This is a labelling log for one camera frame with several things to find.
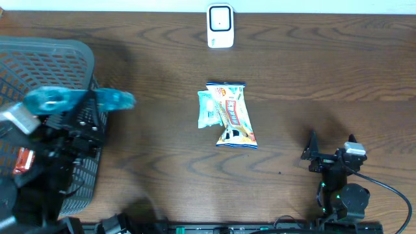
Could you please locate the red orange snack bar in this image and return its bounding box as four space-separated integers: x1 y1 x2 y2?
13 148 35 175

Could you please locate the teal mouthwash bottle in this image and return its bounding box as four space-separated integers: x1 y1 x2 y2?
23 86 136 115

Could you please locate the yellow snack bag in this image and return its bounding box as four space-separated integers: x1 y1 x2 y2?
206 82 258 149

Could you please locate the pale teal snack packet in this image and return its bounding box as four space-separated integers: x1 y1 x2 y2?
198 90 223 129

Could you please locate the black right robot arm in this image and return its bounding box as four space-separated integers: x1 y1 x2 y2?
301 131 370 222

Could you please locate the white barcode scanner box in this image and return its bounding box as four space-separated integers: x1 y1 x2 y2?
207 3 235 49

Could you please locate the grey plastic lattice basket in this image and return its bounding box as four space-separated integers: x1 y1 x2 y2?
1 36 102 216

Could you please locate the black right camera cable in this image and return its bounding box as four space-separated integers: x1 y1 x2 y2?
350 170 413 234

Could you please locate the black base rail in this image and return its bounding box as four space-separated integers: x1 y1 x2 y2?
81 213 384 234

